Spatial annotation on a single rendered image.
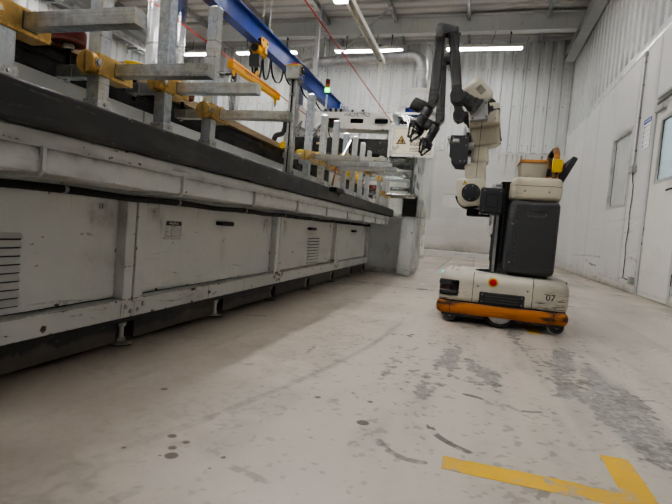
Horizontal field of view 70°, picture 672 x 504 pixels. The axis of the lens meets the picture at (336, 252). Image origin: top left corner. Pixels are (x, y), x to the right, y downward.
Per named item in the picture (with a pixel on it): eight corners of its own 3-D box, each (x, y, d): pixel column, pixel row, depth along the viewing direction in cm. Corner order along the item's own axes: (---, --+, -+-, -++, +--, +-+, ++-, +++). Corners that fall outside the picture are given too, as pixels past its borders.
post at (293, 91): (293, 175, 237) (300, 82, 235) (289, 174, 232) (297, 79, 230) (285, 174, 238) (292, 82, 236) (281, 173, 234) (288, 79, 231)
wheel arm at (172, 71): (214, 84, 114) (215, 65, 114) (207, 79, 111) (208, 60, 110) (65, 84, 126) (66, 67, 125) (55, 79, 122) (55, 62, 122)
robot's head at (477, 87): (493, 103, 293) (478, 84, 295) (495, 93, 272) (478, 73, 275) (474, 119, 296) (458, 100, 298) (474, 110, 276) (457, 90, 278)
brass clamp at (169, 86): (190, 102, 148) (191, 85, 147) (163, 89, 135) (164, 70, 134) (173, 102, 149) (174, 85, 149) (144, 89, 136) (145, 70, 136)
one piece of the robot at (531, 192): (539, 290, 304) (553, 157, 300) (553, 301, 252) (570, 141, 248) (484, 284, 313) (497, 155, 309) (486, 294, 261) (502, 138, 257)
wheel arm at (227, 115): (292, 124, 162) (293, 111, 162) (288, 122, 159) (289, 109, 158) (179, 122, 174) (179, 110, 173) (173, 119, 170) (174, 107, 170)
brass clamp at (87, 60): (134, 88, 124) (135, 68, 124) (94, 71, 111) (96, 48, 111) (114, 88, 126) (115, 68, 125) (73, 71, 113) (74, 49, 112)
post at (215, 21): (213, 151, 166) (223, 8, 163) (208, 149, 162) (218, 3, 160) (204, 151, 167) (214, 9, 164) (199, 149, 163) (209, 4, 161)
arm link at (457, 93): (460, 18, 261) (460, 26, 271) (434, 23, 265) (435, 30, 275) (464, 101, 262) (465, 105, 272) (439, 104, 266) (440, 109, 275)
